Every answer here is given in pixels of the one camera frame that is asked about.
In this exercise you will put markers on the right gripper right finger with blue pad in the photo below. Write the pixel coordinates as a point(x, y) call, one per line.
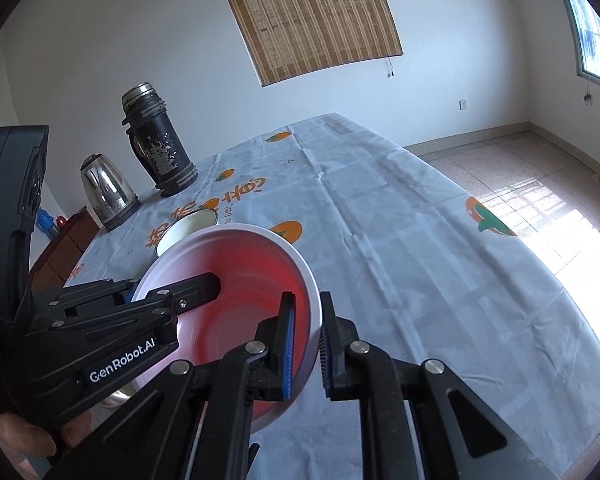
point(336, 336)

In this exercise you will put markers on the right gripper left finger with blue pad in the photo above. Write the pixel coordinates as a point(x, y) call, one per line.
point(271, 375)

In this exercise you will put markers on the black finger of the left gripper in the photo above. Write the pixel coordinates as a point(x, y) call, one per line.
point(189, 294)

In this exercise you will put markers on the white enamel bowl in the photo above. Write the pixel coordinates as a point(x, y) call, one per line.
point(189, 224)

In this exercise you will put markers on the red plastic bowl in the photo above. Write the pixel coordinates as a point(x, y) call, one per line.
point(255, 266)

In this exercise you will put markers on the large stainless steel bowl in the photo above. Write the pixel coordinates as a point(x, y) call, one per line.
point(117, 398)

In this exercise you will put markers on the person's left hand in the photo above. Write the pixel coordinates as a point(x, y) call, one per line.
point(19, 439)

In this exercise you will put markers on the dark red wooden cabinet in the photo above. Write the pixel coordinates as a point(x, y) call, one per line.
point(60, 259)

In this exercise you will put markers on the light blue persimmon tablecloth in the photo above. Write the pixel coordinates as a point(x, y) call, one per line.
point(423, 269)

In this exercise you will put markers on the stainless steel electric kettle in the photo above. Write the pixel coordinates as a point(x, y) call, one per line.
point(108, 192)

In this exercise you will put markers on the blue bottle on cabinet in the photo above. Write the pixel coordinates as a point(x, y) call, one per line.
point(46, 223)

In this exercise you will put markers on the black thermos flask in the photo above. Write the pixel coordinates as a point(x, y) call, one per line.
point(155, 142)

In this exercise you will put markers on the bamboo window blind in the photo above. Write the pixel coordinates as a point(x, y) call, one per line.
point(290, 38)

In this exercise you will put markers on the window with frame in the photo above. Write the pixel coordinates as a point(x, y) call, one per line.
point(585, 27)

